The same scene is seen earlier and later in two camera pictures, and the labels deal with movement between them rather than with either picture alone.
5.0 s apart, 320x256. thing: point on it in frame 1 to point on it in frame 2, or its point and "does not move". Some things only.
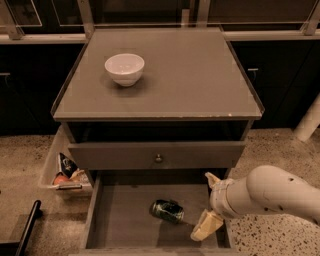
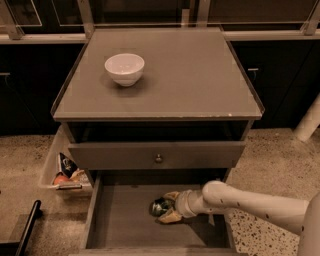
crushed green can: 168,210 does not move
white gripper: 218,197 to 183,203
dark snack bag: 66,165 does not move
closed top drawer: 151,156 does not move
